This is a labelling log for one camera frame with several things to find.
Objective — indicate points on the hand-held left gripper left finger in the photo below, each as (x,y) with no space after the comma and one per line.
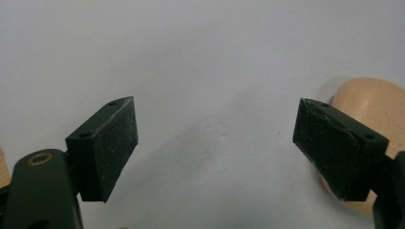
(105,149)

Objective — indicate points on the light wooden object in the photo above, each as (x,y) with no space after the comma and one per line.
(3,171)

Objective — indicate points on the round beige wooden object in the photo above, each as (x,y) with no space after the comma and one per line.
(374,101)

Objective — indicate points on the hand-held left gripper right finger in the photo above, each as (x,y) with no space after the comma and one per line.
(334,149)

